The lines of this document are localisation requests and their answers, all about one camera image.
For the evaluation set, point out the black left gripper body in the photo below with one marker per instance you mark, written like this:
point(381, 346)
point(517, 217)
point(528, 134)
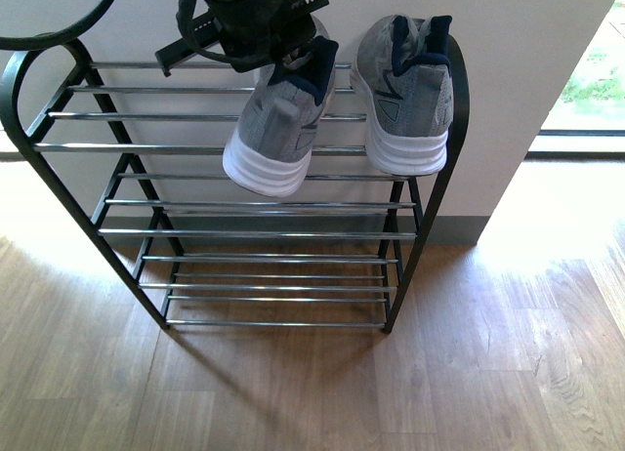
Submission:
point(246, 34)

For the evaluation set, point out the black metal shoe rack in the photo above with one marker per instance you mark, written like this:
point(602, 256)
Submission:
point(339, 254)

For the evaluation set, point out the grey sneaker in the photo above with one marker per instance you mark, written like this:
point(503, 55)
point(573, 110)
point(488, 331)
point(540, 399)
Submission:
point(402, 73)
point(271, 147)

